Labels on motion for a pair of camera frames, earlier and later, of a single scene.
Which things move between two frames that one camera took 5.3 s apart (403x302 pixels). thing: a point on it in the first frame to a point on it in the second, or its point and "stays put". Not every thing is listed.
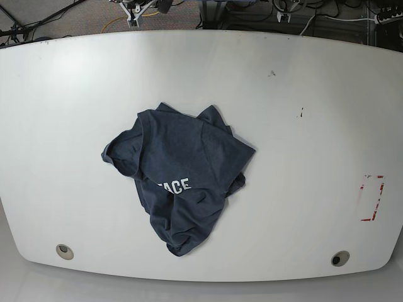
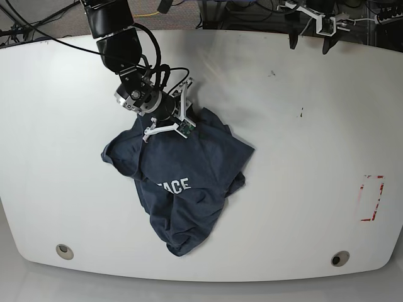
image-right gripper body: x=284 y=8 to x=324 y=26
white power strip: x=389 y=20 stays put
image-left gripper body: x=135 y=8 to x=154 y=104
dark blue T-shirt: x=184 y=166 stays put
